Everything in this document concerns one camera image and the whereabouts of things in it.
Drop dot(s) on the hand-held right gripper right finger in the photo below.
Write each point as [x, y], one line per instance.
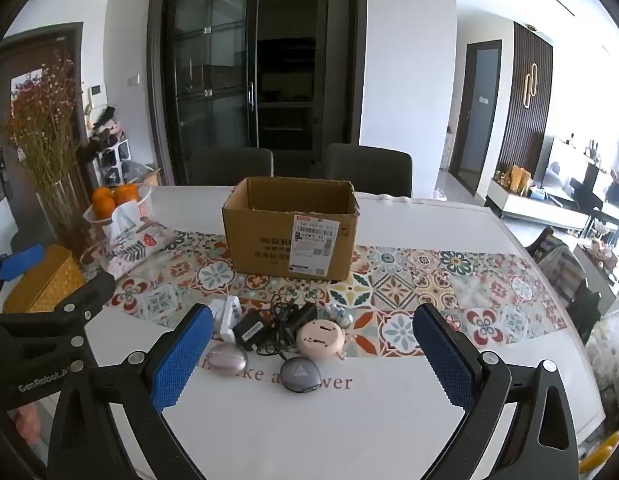
[447, 360]

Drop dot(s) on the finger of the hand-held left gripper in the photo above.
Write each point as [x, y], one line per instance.
[19, 261]
[89, 292]

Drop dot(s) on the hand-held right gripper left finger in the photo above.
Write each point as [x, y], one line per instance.
[184, 355]

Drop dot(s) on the silver oval device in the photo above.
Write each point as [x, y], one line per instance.
[228, 358]

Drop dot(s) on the white charger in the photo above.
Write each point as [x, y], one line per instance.
[225, 312]

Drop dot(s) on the black power adapter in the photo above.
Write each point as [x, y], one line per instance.
[250, 331]

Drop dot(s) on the grey round device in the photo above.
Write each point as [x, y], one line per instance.
[299, 374]

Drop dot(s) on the small black box adapter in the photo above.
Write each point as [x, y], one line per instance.
[304, 316]

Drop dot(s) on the pink round device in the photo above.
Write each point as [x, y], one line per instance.
[319, 339]

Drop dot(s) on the brown cardboard box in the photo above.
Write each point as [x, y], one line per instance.
[259, 240]

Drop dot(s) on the yellow woven basket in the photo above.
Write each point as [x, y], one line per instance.
[44, 280]

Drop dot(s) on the printed cloth tissue pouch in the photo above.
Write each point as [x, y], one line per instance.
[139, 247]

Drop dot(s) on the glass vase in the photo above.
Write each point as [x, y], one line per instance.
[64, 210]

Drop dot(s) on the orange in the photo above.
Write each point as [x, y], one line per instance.
[104, 207]
[126, 193]
[103, 193]

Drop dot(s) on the white patterned tablecloth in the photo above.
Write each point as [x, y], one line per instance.
[389, 285]

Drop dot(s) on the white plastic basket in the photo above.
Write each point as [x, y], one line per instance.
[139, 205]

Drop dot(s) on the white shoe rack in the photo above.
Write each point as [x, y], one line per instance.
[114, 160]

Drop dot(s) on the dried red flowers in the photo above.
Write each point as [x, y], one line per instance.
[44, 120]

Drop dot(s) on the dark wooden chair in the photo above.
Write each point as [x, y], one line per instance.
[584, 305]

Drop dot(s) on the white low cabinet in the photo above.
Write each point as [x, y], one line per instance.
[534, 207]

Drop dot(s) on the yellow plastic object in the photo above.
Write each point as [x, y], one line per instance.
[602, 452]

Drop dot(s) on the dark grey dining chair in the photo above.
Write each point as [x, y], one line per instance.
[367, 167]
[229, 167]

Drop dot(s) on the brown wooden entrance door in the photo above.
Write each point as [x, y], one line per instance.
[19, 70]

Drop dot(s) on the grey interior door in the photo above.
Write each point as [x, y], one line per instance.
[477, 110]

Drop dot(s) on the dark glass sliding door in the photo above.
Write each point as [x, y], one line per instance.
[214, 60]

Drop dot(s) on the wall intercom panel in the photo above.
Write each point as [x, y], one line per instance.
[96, 95]

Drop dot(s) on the dark slatted wall panel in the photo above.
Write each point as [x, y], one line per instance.
[524, 110]

